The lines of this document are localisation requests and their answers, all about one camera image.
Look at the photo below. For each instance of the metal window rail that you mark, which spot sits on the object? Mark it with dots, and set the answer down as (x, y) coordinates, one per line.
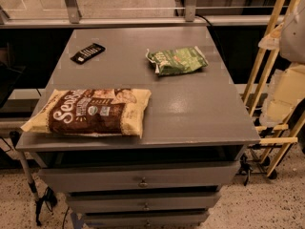
(43, 14)

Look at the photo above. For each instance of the yellow wooden frame cart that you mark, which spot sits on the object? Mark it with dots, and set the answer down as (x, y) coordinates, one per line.
(275, 141)

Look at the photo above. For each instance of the black snack bar wrapper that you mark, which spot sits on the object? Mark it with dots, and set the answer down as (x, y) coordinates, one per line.
(87, 53)

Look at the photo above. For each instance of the green jalapeno chip bag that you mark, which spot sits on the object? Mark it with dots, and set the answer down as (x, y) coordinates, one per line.
(177, 61)

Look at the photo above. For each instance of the top grey drawer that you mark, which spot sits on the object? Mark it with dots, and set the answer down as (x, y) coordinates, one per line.
(96, 179)

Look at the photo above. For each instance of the grey tripod leg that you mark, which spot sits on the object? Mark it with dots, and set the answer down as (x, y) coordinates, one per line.
(49, 197)

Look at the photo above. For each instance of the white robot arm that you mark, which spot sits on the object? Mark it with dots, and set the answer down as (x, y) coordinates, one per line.
(287, 88)

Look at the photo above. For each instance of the middle grey drawer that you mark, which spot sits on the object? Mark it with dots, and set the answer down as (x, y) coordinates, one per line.
(143, 202)

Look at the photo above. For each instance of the brown and yellow chip bag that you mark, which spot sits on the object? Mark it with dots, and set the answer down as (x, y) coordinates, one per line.
(92, 112)

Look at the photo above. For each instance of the bottom grey drawer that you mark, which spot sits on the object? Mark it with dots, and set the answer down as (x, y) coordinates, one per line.
(147, 219)

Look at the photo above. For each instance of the grey drawer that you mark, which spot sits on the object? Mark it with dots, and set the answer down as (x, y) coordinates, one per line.
(96, 179)
(143, 202)
(147, 219)

